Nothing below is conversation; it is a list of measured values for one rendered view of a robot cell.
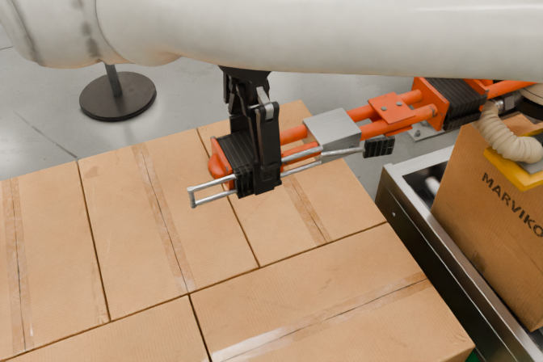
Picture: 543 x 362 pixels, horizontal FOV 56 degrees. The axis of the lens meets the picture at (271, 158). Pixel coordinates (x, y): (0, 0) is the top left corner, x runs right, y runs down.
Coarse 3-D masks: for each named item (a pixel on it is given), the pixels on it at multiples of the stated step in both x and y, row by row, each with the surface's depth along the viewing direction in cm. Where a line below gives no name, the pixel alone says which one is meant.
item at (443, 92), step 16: (416, 80) 82; (432, 80) 83; (448, 80) 83; (464, 80) 83; (432, 96) 79; (448, 96) 80; (464, 96) 80; (480, 96) 78; (448, 112) 78; (464, 112) 80; (480, 112) 81; (448, 128) 80
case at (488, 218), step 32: (512, 128) 114; (448, 160) 131; (480, 160) 120; (448, 192) 135; (480, 192) 123; (512, 192) 113; (448, 224) 140; (480, 224) 127; (512, 224) 116; (480, 256) 131; (512, 256) 120; (512, 288) 123
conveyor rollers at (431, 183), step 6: (426, 180) 157; (432, 180) 156; (426, 186) 157; (432, 186) 155; (438, 186) 155; (432, 192) 155; (420, 198) 152; (432, 198) 155; (486, 282) 132; (492, 288) 131; (510, 312) 126; (516, 318) 126; (540, 330) 126; (534, 342) 121; (540, 348) 120
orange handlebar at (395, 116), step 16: (384, 96) 80; (400, 96) 81; (416, 96) 81; (496, 96) 83; (352, 112) 78; (368, 112) 79; (384, 112) 78; (400, 112) 78; (416, 112) 78; (432, 112) 79; (288, 128) 76; (304, 128) 76; (368, 128) 76; (384, 128) 76; (400, 128) 79; (208, 160) 72
